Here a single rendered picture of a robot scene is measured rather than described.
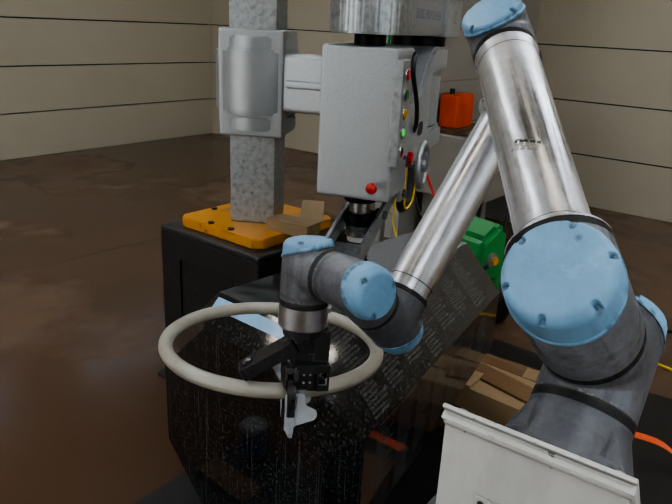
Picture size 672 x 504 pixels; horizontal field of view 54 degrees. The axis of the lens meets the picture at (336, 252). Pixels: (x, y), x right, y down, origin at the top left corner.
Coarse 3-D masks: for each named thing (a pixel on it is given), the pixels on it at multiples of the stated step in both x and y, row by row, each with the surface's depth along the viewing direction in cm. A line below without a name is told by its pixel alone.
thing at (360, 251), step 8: (392, 200) 211; (344, 208) 201; (384, 208) 202; (376, 216) 197; (384, 216) 200; (336, 224) 194; (344, 224) 202; (376, 224) 195; (328, 232) 190; (336, 232) 195; (368, 232) 189; (376, 232) 196; (368, 240) 188; (336, 248) 191; (344, 248) 191; (352, 248) 191; (360, 248) 183; (368, 248) 190; (360, 256) 182; (328, 312) 162; (336, 312) 167
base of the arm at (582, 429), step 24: (552, 384) 94; (528, 408) 94; (552, 408) 91; (576, 408) 90; (600, 408) 89; (528, 432) 89; (552, 432) 88; (576, 432) 87; (600, 432) 87; (624, 432) 89; (600, 456) 85; (624, 456) 87
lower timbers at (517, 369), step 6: (486, 354) 314; (486, 360) 308; (492, 360) 308; (498, 360) 309; (504, 360) 309; (498, 366) 303; (504, 366) 303; (510, 366) 304; (516, 366) 304; (522, 366) 304; (510, 372) 298; (516, 372) 299; (522, 372) 299; (474, 414) 261; (444, 426) 273
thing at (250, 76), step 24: (240, 48) 249; (216, 72) 261; (240, 72) 250; (264, 72) 250; (288, 72) 252; (312, 72) 249; (216, 96) 265; (240, 96) 253; (264, 96) 253; (288, 96) 255; (312, 96) 252
